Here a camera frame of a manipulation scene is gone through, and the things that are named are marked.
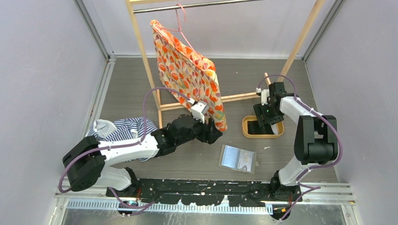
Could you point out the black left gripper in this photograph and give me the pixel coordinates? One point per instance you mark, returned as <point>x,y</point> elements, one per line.
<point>209,133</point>

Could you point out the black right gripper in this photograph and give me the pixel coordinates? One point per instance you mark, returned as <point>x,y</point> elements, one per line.
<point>260,110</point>

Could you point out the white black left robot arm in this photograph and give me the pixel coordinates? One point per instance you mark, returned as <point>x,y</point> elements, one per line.
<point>91,162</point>

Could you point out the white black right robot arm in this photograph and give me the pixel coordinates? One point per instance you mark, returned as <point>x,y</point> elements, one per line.
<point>316,144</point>

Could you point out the tan oval tray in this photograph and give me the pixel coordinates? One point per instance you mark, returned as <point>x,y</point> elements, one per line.
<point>260,136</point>

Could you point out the orange floral garment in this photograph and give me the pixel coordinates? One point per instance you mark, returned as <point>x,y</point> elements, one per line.
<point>192,74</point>

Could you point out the blue white striped shirt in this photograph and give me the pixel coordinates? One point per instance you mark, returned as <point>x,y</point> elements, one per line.
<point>125,129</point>

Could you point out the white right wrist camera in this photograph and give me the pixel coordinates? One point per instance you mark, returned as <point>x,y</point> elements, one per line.
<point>264,94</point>

